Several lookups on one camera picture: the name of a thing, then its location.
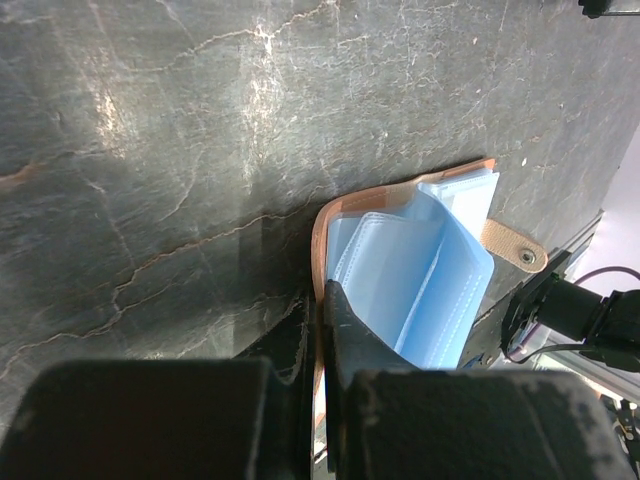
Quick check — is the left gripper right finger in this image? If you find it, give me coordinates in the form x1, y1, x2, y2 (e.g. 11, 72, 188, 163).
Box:
323, 281, 633, 479

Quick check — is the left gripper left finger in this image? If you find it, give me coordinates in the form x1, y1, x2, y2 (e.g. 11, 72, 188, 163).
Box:
1, 296, 316, 479

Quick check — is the brown leather card holder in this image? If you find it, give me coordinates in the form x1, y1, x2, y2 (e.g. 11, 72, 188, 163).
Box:
310, 157, 550, 371

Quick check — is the black plastic bin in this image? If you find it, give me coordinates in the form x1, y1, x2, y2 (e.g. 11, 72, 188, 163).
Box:
578, 0, 640, 19

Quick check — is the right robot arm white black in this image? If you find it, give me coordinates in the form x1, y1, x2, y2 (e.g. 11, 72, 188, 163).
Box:
500, 250, 639, 373

